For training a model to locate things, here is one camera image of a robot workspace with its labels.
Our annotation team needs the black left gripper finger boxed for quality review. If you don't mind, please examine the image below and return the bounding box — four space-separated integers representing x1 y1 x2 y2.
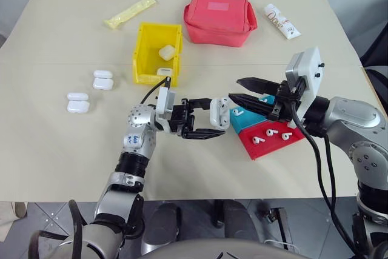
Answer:
184 98 213 112
182 128 226 140

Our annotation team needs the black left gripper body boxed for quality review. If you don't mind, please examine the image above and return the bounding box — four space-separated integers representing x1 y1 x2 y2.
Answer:
169 98 197 136

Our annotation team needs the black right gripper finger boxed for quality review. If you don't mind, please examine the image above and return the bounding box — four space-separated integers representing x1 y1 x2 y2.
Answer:
227 93 278 118
236 77 284 96

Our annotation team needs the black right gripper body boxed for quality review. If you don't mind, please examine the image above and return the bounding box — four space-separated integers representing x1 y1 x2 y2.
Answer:
266 79 304 122

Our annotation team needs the white earbud case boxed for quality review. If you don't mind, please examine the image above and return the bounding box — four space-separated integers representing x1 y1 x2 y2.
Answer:
92 69 115 91
66 92 91 114
158 44 176 61
209 96 232 130

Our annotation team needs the closed white earbud case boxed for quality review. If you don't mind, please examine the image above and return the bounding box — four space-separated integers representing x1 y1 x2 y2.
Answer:
158 44 176 61

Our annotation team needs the yellow plastic bin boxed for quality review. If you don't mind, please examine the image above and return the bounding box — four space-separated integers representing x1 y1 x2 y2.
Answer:
132 22 184 87

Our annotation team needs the teal earbud tray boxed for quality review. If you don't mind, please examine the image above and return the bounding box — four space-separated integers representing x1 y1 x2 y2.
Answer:
230 95 275 135

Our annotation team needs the red earbud tray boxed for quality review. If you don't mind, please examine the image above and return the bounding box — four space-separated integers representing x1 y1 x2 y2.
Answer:
237 119 306 162

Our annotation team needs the white Dove tube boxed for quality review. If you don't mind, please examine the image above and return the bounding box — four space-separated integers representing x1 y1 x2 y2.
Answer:
263 3 302 40

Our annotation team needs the red fabric pouch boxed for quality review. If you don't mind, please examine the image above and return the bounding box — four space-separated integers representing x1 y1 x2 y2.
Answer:
182 0 259 49

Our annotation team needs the dark rounded robot leg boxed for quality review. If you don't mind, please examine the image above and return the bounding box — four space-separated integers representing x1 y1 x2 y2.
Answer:
141 203 183 249
223 200 259 240

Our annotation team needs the black chair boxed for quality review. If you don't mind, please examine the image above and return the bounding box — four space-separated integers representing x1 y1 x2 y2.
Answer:
360 27 388 114

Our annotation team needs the yellow snack packet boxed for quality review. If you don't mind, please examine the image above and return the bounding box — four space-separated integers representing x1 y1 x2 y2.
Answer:
102 0 158 31

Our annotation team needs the grey robot torso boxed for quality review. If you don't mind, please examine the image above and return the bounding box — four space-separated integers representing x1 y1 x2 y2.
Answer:
27 222 310 259

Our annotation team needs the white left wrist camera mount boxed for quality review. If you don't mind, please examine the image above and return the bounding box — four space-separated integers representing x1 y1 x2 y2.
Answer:
155 86 177 133

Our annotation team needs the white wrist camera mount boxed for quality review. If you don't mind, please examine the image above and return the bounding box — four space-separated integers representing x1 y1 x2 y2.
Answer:
284 46 326 129
155 86 177 133

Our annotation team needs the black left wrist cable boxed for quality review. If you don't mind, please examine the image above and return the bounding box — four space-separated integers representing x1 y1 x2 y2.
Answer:
140 76 172 106

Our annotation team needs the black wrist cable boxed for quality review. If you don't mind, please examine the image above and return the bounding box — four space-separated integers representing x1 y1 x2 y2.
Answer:
140 76 172 106
290 101 366 255

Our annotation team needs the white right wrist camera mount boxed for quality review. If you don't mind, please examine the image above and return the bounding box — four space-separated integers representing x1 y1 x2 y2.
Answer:
284 46 326 129

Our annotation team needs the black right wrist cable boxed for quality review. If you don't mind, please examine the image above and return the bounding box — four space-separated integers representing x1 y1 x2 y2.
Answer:
290 101 366 255

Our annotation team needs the dark metal floor frame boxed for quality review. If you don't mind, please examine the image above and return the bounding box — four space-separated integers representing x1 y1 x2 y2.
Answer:
266 207 295 251

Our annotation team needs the black shoulder cable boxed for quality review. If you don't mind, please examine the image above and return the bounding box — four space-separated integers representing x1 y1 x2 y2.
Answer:
28 199 85 259

